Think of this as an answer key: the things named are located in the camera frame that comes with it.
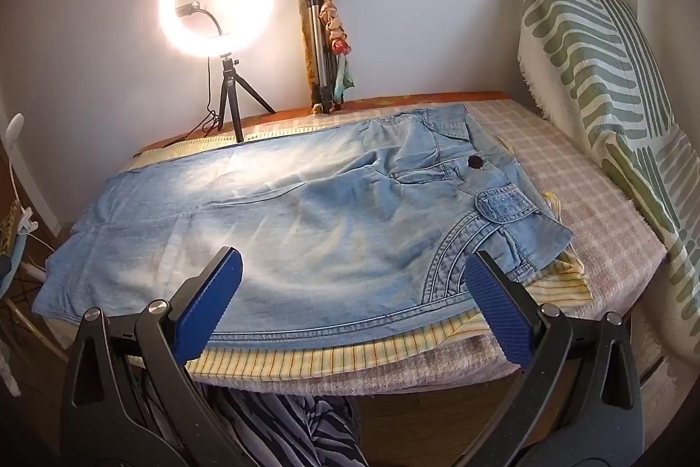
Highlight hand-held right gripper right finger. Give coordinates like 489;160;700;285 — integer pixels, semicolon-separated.
461;249;646;467

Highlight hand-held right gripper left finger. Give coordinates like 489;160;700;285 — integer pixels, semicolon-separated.
60;246;244;467

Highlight light blue denim pants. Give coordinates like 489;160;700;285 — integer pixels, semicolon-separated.
31;105;575;352

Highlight yellow striped cloth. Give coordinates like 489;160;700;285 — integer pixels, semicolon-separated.
117;136;594;383

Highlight black white striped cloth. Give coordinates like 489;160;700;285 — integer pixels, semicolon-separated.
197;379;367;467

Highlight pink checked blanket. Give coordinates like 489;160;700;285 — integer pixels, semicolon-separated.
117;98;669;397

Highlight small black tripod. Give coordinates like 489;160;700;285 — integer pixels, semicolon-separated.
217;54;277;143

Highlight white crumpled cloth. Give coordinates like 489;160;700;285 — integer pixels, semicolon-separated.
0;336;23;397

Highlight white plastic lamp head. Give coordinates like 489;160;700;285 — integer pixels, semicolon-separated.
0;113;25;162

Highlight brown patterned roll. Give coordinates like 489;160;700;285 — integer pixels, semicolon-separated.
302;0;317;112

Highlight folded silver tripod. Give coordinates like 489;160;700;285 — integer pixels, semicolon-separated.
303;0;337;115

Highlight black gooseneck phone holder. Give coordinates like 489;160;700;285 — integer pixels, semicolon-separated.
175;0;225;38

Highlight black ring light cable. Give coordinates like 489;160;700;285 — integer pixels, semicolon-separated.
183;56;222;140

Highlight white ring light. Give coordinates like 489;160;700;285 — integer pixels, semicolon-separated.
158;0;273;59

